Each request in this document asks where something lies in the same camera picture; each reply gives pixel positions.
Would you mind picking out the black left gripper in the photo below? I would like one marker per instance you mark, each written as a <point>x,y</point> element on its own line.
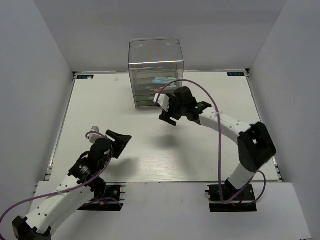
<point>120,142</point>

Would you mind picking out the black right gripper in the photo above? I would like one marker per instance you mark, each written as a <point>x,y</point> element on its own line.
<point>166,116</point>

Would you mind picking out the blue cap highlighter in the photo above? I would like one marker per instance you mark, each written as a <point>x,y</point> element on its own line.
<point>162,81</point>

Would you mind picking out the clear acrylic drawer organizer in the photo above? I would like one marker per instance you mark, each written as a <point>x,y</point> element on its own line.
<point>151,58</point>

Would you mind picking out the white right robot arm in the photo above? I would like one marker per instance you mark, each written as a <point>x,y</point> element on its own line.
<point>255,145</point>

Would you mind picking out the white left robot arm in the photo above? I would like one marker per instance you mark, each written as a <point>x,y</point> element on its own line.
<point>81,187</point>

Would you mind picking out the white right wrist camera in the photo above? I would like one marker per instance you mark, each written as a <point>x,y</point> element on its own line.
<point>162,101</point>

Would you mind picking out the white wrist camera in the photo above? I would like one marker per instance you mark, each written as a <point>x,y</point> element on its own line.
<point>162,101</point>
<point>94,134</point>

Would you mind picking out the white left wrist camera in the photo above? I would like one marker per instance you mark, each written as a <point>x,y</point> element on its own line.
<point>94,134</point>

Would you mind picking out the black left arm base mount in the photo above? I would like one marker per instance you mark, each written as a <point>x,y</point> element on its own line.
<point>112,200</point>

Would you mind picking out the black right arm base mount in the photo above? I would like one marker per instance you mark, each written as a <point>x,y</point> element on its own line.
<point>241,204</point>

